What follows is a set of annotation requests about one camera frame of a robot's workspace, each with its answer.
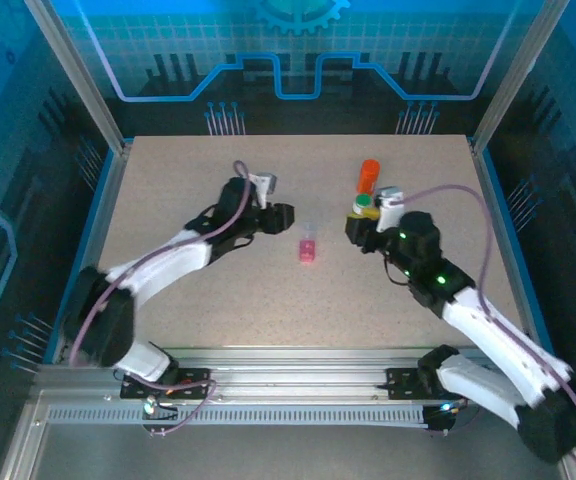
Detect pink clear pill organizer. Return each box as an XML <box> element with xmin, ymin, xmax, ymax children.
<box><xmin>297</xmin><ymin>223</ymin><xmax>318</xmax><ymax>265</ymax></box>

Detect orange pill bottle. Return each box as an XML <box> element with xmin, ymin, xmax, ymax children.
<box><xmin>356</xmin><ymin>169</ymin><xmax>382</xmax><ymax>196</ymax></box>

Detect small lit circuit board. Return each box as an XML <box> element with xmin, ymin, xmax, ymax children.
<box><xmin>140</xmin><ymin>392</ymin><xmax>179</xmax><ymax>419</ymax></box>
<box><xmin>423</xmin><ymin>401</ymin><xmax>458</xmax><ymax>435</ymax></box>

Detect blue printed back panel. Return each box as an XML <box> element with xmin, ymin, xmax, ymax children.
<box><xmin>50</xmin><ymin>0</ymin><xmax>559</xmax><ymax>137</ymax></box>

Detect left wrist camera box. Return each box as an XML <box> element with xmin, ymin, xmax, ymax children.
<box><xmin>247</xmin><ymin>172</ymin><xmax>278</xmax><ymax>207</ymax></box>

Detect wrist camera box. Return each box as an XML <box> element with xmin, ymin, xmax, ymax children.
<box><xmin>247</xmin><ymin>172</ymin><xmax>278</xmax><ymax>207</ymax></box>
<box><xmin>375</xmin><ymin>186</ymin><xmax>405</xmax><ymax>233</ymax></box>

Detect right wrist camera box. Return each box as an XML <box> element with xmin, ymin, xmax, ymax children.
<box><xmin>375</xmin><ymin>186</ymin><xmax>405</xmax><ymax>233</ymax></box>

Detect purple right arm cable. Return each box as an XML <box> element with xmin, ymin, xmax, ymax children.
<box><xmin>392</xmin><ymin>184</ymin><xmax>576</xmax><ymax>476</ymax></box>

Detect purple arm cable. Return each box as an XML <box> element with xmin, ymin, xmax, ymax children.
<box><xmin>392</xmin><ymin>184</ymin><xmax>576</xmax><ymax>476</ymax></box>
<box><xmin>70</xmin><ymin>160</ymin><xmax>249</xmax><ymax>437</ymax></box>

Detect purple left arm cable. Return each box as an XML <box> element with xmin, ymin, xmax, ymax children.
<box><xmin>70</xmin><ymin>160</ymin><xmax>249</xmax><ymax>437</ymax></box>

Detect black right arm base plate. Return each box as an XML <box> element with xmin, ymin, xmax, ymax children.
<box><xmin>385</xmin><ymin>367</ymin><xmax>478</xmax><ymax>401</ymax></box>

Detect aluminium mounting rail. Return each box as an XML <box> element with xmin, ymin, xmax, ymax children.
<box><xmin>35</xmin><ymin>347</ymin><xmax>564</xmax><ymax>399</ymax></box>

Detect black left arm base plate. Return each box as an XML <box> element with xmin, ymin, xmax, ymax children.
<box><xmin>120</xmin><ymin>367</ymin><xmax>213</xmax><ymax>401</ymax></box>

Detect grey slotted cable duct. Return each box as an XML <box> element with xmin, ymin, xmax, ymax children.
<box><xmin>47</xmin><ymin>405</ymin><xmax>427</xmax><ymax>426</ymax></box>

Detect aluminium frame post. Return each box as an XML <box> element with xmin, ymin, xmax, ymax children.
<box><xmin>23</xmin><ymin>0</ymin><xmax>130</xmax><ymax>154</ymax></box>
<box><xmin>470</xmin><ymin>0</ymin><xmax>572</xmax><ymax>154</ymax></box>

